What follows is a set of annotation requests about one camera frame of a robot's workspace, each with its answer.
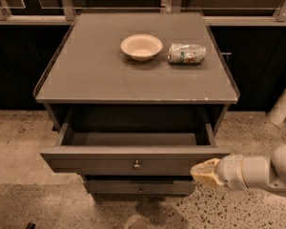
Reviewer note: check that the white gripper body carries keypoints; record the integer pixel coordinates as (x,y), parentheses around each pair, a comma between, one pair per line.
(230,170)

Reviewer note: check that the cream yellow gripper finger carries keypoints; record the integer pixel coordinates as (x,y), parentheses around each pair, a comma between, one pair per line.
(206,174)

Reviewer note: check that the grey top drawer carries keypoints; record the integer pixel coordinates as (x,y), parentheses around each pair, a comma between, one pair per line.
(113,154)

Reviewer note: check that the grey drawer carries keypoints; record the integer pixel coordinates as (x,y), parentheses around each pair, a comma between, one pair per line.
(140,186)
(113,154)

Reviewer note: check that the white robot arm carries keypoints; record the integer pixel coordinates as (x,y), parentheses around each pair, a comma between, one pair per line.
(267,173)

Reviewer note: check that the round metal drawer knob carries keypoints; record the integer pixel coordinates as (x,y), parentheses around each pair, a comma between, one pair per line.
(137,165)

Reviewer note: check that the grey lower drawer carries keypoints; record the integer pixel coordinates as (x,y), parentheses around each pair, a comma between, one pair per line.
(140,186)

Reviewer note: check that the grey cabinet with flat top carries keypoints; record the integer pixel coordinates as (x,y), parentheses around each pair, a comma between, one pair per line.
(92,69)

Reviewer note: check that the crushed green white can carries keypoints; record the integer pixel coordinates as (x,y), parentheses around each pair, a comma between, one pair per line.
(186,53)

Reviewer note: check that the white paper bowl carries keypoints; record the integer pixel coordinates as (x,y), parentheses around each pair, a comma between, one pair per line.
(141,47)

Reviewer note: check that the metal railing frame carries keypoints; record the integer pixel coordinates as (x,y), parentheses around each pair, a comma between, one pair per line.
(214,12)

